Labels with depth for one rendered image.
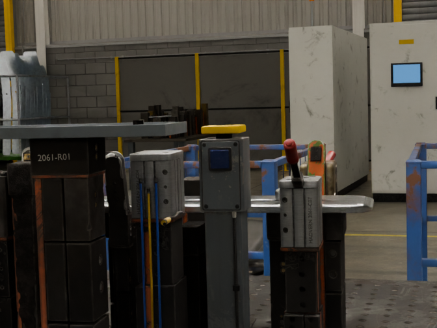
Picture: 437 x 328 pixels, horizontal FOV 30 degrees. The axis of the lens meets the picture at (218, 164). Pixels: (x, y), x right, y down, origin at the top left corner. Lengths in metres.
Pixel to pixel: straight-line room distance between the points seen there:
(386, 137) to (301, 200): 7.93
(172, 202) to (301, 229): 0.23
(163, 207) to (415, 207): 1.91
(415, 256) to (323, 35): 6.31
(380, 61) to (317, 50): 0.72
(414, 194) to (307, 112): 6.23
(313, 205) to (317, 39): 8.03
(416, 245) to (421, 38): 6.20
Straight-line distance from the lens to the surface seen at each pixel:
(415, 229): 3.25
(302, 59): 9.42
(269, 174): 3.35
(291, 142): 1.27
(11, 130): 1.32
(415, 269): 3.27
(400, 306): 2.01
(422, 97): 9.28
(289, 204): 1.40
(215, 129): 1.25
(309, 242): 1.40
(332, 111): 9.33
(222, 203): 1.25
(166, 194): 1.43
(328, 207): 1.51
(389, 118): 9.30
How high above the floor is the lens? 1.20
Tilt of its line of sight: 4 degrees down
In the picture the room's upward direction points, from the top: 2 degrees counter-clockwise
